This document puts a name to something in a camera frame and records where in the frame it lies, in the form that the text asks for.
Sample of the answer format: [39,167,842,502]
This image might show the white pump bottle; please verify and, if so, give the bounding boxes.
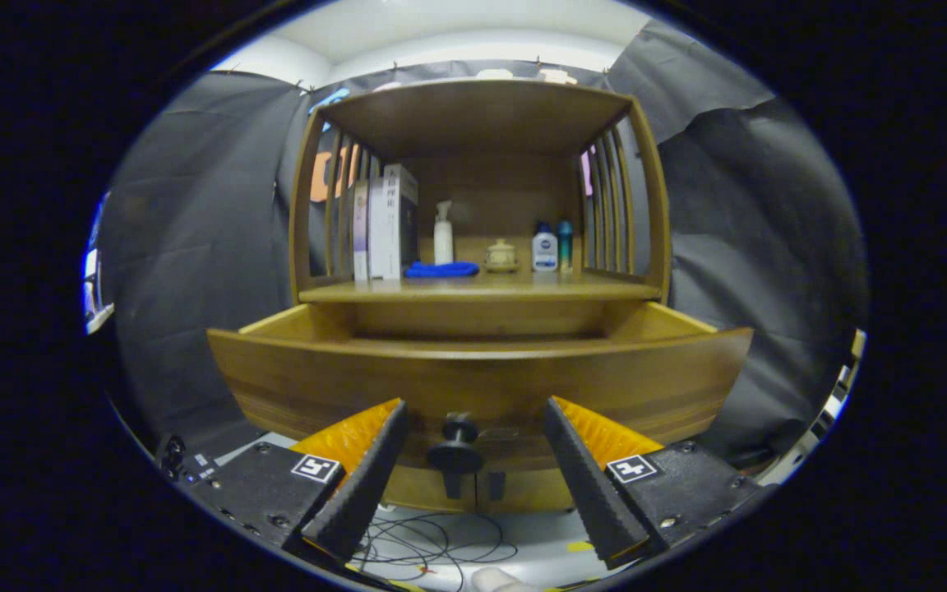
[433,201,455,266]

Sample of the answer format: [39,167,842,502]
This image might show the wooden cabinet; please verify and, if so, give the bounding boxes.
[289,78,673,515]

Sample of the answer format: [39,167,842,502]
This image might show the beige lidded teacup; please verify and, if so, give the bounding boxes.
[485,238,519,273]

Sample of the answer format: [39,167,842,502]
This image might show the black cables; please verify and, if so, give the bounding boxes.
[354,511,520,591]

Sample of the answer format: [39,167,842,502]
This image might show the white bottle with blue cap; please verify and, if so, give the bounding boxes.
[532,222,558,273]

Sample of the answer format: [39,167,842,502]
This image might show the wooden countertop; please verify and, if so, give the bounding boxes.
[299,271,662,303]

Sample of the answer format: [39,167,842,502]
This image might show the thick white book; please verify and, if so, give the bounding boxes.
[368,163,419,281]

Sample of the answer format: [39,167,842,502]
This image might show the blue cloth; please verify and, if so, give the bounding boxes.
[405,261,480,279]

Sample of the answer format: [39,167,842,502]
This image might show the thin pale purple book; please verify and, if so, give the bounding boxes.
[353,179,371,283]

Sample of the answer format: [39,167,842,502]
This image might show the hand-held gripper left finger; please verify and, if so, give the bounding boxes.
[163,398,410,564]

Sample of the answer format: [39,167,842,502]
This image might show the wooden cabinet door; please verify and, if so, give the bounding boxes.
[381,469,476,512]
[473,470,577,512]

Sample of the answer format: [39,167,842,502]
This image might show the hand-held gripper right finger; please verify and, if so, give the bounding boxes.
[543,396,770,570]

